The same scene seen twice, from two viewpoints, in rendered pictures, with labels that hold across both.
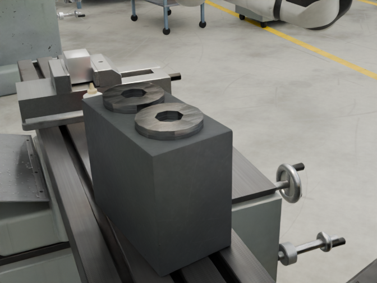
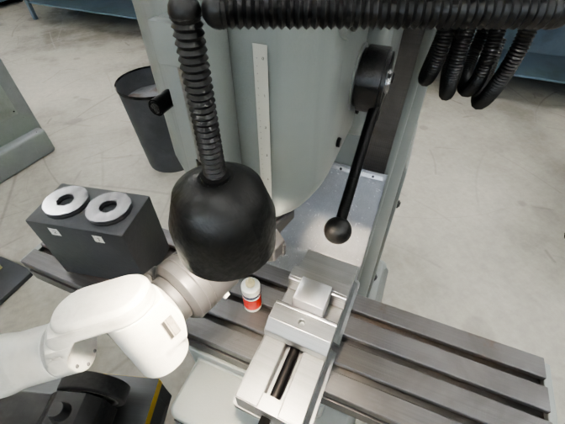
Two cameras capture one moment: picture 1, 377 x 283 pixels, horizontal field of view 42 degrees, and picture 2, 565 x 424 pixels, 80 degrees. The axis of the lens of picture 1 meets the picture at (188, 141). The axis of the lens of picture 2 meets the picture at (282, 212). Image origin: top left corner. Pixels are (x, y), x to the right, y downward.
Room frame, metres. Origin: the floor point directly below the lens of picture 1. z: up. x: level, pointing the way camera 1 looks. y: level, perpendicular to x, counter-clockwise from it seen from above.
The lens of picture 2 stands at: (1.27, -0.03, 1.62)
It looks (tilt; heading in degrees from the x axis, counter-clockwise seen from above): 46 degrees down; 133
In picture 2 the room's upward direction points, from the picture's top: straight up
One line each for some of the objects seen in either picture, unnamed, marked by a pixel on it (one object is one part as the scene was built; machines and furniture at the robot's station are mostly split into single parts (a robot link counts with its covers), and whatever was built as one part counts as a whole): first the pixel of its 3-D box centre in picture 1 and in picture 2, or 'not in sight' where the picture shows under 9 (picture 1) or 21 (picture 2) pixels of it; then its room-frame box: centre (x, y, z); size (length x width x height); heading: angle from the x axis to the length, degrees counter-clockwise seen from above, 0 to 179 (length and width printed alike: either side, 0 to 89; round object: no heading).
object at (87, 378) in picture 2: not in sight; (94, 389); (0.63, -0.19, 0.50); 0.20 x 0.05 x 0.20; 39
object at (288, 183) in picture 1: (277, 186); not in sight; (1.19, -0.25, 0.63); 0.16 x 0.12 x 0.12; 111
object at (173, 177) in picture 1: (155, 167); (104, 234); (0.63, 0.05, 1.03); 0.22 x 0.12 x 0.20; 32
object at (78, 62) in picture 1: (78, 65); (311, 299); (1.09, 0.25, 1.03); 0.06 x 0.05 x 0.06; 19
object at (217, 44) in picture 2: not in sight; (210, 141); (1.05, 0.11, 1.45); 0.04 x 0.04 x 0.21; 21
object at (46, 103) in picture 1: (93, 85); (304, 325); (1.10, 0.22, 0.98); 0.35 x 0.15 x 0.11; 109
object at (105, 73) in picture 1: (102, 69); (300, 329); (1.11, 0.19, 1.02); 0.12 x 0.06 x 0.04; 19
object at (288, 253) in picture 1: (311, 245); not in sight; (1.07, -0.33, 0.51); 0.22 x 0.06 x 0.06; 111
